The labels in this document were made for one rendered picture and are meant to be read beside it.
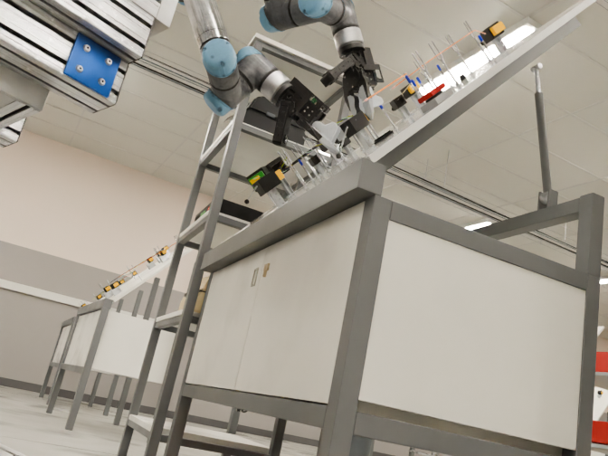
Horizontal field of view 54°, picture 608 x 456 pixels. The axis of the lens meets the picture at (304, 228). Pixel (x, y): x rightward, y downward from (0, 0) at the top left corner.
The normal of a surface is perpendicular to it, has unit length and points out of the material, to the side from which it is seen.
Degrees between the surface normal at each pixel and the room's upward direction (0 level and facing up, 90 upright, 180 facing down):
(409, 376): 90
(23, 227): 90
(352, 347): 90
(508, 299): 90
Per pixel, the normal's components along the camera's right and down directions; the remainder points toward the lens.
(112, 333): 0.48, -0.17
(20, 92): 0.73, -0.06
